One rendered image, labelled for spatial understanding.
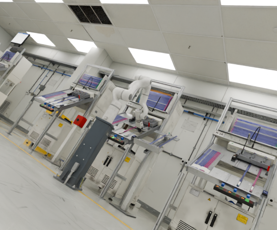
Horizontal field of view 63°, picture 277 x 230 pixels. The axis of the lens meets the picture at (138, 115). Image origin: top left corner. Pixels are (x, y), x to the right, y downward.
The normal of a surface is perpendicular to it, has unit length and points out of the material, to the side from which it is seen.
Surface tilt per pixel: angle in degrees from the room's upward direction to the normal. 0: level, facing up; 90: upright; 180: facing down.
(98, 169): 90
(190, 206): 90
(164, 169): 89
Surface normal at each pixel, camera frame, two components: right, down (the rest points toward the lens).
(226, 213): -0.39, -0.47
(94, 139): -0.10, -0.35
